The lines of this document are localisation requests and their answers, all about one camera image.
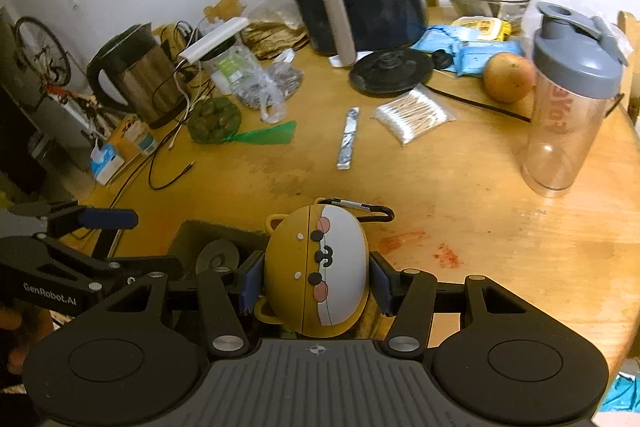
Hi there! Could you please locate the black audio jack cable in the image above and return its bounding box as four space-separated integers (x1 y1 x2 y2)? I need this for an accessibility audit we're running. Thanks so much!
149 161 197 192

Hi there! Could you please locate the blue white carton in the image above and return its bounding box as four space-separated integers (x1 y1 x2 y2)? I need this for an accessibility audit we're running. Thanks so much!
89 141 127 186

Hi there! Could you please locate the clear plastic jar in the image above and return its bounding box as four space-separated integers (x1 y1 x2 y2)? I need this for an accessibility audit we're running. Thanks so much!
201 38 264 96

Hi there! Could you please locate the cardboard sheet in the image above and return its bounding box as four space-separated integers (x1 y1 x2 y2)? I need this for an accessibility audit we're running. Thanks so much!
203 0 268 24

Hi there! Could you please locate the black cable bundle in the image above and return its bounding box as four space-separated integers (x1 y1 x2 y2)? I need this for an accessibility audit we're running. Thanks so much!
159 22 212 108

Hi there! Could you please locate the orange round fruit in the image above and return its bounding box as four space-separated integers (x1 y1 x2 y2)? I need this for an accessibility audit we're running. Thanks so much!
482 52 537 104

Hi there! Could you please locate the plastic bag of seeds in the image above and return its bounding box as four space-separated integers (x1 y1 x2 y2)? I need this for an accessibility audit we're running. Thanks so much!
234 61 305 124

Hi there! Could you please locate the plastic bag of brown paper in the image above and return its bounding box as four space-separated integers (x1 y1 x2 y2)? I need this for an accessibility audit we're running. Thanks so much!
239 0 312 59

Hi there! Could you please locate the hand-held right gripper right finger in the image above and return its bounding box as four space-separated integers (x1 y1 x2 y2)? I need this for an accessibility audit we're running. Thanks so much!
370 252 546 356

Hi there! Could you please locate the green net bag of fruit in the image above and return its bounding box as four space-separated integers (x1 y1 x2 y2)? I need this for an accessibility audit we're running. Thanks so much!
187 96 297 147

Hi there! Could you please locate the yellow white bear case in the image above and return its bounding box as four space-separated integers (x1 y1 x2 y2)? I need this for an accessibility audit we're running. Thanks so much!
254 196 397 339

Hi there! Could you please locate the bag of cotton swabs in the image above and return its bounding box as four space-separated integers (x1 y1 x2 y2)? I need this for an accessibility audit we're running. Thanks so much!
372 87 457 147

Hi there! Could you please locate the small labelled bottle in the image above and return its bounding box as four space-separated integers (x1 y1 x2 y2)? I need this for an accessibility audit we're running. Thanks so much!
132 124 157 156

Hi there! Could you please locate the blue wipes packet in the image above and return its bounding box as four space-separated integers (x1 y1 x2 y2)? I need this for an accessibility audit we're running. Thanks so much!
411 24 475 60
454 40 526 79

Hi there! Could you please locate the clear shaker bottle grey lid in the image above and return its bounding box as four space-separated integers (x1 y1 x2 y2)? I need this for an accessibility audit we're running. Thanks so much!
521 2 630 198

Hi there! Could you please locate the black kettle base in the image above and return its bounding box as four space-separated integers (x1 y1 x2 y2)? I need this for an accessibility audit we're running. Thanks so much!
348 48 435 97

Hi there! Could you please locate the bicycle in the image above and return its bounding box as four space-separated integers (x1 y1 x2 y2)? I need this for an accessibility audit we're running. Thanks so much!
12 15 113 128

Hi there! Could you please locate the white cable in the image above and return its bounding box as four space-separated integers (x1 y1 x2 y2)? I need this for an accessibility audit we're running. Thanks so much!
167 57 213 151

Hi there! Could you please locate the yellow packet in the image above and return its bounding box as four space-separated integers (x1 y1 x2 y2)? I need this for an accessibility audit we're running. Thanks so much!
451 16 513 42

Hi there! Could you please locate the blue plastic bag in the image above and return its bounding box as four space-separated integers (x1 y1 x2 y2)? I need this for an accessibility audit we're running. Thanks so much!
599 371 640 414

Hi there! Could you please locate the person's left hand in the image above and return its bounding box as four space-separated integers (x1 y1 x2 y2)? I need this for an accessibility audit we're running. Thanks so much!
0 306 27 376

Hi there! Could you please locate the silver sachet stick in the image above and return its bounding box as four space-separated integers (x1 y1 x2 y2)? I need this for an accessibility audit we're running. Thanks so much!
336 107 361 170

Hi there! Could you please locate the white power strip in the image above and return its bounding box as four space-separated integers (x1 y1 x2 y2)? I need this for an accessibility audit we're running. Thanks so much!
178 17 250 62

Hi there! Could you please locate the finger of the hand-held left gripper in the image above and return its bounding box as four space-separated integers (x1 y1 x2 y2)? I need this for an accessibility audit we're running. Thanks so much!
0 201 139 238

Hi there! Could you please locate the black tape roll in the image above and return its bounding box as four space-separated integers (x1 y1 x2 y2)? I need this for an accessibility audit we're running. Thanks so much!
194 239 242 277

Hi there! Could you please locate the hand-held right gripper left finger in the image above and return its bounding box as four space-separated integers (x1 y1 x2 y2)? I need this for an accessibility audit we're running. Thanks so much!
102 251 266 356

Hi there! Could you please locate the steel electric kettle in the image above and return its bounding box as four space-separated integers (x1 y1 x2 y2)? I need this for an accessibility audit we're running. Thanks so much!
86 22 187 130

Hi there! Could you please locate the black kettle base cable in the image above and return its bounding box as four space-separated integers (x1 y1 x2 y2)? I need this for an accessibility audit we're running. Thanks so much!
425 84 532 124

